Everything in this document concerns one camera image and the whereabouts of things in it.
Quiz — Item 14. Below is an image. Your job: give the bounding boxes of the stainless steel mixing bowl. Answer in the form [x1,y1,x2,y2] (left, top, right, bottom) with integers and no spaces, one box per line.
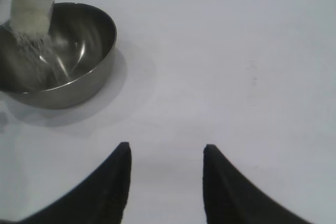
[0,2,118,110]

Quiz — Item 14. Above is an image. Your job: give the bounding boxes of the white uncooked rice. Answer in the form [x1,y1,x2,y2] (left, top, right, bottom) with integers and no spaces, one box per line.
[9,0,65,78]

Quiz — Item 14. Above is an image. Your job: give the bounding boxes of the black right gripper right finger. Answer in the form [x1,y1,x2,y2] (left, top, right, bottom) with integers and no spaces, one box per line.
[203,144,321,224]

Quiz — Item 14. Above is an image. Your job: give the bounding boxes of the clear plastic measuring cup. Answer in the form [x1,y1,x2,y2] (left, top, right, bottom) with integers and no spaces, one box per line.
[0,0,56,37]

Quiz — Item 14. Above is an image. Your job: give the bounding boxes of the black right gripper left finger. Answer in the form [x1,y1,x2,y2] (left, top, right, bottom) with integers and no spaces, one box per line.
[19,141,132,224]

